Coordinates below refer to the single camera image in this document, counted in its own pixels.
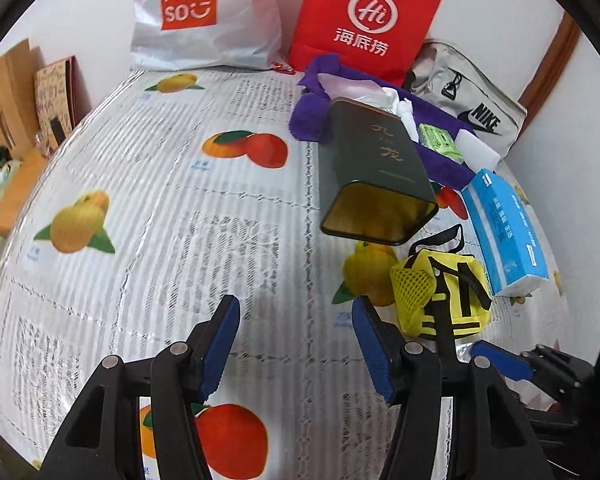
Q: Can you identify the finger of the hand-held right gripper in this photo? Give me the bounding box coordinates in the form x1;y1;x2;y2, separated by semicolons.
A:
470;341;593;403
525;405;588;431

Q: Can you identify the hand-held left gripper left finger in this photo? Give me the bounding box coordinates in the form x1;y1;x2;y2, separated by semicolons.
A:
40;295;242;480

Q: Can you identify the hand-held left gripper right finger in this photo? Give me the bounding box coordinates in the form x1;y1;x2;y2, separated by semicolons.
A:
351;296;556;480

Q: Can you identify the yellow pouch with black straps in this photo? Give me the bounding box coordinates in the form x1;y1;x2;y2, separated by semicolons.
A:
390;225;493;361

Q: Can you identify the light green tissue pack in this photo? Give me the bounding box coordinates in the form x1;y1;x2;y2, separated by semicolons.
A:
418;123;466;163

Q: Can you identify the white mesh dishcloth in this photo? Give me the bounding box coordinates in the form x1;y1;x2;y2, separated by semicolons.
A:
316;72;421;138

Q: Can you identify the blue tissue pack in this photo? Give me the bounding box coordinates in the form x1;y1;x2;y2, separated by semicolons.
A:
461;169;551;298

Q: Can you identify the fruit printed table cover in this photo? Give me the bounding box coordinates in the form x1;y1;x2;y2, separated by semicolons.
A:
0;67;600;480

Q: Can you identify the dark green tin box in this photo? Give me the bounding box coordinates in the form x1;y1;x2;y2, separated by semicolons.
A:
319;97;440;247

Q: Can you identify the white sponge block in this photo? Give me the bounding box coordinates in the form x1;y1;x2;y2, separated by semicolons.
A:
452;127;502;171

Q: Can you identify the purple towel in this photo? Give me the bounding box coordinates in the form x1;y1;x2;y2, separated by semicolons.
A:
289;54;476;191

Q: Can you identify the wooden desk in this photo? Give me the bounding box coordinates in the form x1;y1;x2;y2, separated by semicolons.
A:
0;147;48;236

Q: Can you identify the grey sling bag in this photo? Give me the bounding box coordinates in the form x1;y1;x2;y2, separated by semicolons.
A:
402;39;528;163

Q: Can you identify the white plastic shopping bag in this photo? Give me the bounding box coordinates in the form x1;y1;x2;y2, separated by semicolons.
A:
130;0;283;72

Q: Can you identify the brown cardboard box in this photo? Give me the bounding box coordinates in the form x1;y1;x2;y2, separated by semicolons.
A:
0;39;43;161

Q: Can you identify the brown wooden door frame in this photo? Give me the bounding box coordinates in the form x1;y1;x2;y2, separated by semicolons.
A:
517;10;581;111

